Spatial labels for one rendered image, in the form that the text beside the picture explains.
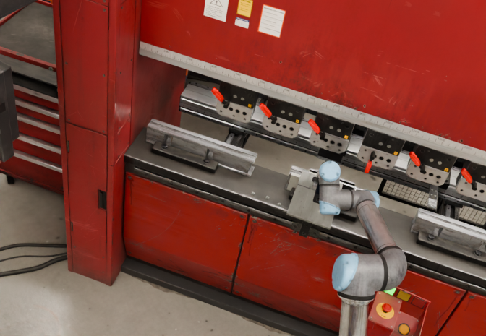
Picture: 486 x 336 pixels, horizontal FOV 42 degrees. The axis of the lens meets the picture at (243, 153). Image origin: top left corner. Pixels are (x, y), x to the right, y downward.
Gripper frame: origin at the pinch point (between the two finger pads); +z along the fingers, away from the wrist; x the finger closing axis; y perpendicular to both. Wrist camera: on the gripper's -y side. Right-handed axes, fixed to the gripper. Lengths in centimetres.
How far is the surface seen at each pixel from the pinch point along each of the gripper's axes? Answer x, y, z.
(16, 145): 160, -27, 60
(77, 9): 102, 25, -57
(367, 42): 2, 46, -50
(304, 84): 19.1, 30.3, -31.1
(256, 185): 27.4, -8.4, 10.4
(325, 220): -4.8, -14.4, -11.4
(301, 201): 6.6, -9.9, -7.5
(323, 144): 5.4, 14.2, -13.1
